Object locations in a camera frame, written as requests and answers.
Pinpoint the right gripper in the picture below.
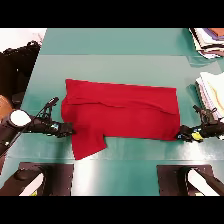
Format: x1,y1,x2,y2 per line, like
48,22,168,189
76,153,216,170
176,124,205,144

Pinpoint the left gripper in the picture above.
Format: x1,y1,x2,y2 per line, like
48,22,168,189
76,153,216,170
49,121,76,138

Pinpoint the red T-shirt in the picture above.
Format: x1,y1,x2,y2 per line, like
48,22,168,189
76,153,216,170
60,78,181,161

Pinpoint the white garment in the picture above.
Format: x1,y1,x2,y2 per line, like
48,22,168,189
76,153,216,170
195,71,224,121

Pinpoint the heap of clothes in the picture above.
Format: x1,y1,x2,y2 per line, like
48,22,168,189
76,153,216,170
188,27,224,60

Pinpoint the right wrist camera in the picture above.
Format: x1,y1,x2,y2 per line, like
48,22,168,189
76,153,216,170
192,104,218,125

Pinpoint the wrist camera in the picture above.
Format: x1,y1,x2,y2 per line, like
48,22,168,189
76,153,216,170
35,96,60,122
192,104,218,125

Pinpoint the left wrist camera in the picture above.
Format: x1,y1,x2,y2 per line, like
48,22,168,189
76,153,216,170
35,96,60,122

